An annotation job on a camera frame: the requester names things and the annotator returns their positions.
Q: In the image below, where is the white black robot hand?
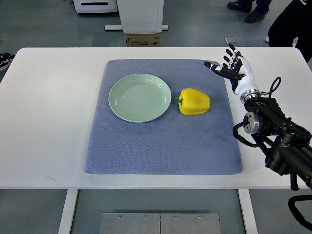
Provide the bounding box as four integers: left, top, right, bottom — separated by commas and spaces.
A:
204, 44, 261, 103

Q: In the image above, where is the yellow bell pepper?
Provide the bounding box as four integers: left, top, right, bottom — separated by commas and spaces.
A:
175, 88, 211, 116

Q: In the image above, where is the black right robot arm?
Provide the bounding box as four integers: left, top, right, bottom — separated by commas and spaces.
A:
233, 77, 312, 191

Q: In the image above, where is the grey floor outlet plate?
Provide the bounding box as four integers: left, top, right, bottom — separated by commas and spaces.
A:
224, 37, 238, 44

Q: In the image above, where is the light green plate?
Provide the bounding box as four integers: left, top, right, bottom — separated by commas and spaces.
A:
108, 74, 172, 123

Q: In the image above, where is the black shoe right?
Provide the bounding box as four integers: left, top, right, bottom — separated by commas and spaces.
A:
245, 11, 265, 23

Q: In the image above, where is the black shoe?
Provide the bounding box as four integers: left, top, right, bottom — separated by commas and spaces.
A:
245, 11, 265, 23
227, 1, 252, 13

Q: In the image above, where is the black shoe left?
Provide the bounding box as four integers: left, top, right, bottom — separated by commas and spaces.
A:
227, 1, 252, 13

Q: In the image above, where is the person in black trousers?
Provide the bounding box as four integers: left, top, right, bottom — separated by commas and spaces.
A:
268, 0, 312, 62

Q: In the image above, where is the blue textured cloth mat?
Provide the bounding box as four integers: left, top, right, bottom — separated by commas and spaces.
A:
85, 59, 243, 175

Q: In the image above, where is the cardboard box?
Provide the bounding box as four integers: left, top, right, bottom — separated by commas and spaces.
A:
126, 33, 161, 47

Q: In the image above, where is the white right table leg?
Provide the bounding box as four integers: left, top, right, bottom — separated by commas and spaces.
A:
238, 189, 258, 234

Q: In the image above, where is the white table leg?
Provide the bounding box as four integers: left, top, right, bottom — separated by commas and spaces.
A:
238, 189, 258, 234
58, 189, 78, 234

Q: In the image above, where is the white machine with slot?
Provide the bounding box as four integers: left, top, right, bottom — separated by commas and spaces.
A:
73, 0, 118, 14

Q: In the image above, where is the black white sneaker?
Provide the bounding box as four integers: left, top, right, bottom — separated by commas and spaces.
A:
0, 53, 16, 71

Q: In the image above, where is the white left table leg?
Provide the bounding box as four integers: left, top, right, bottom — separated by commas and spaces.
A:
58, 189, 78, 234

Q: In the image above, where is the white pedestal column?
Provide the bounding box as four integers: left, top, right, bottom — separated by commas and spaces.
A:
104, 0, 169, 34

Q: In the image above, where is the grey metal base plate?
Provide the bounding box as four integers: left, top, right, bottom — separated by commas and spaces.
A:
99, 213, 221, 234

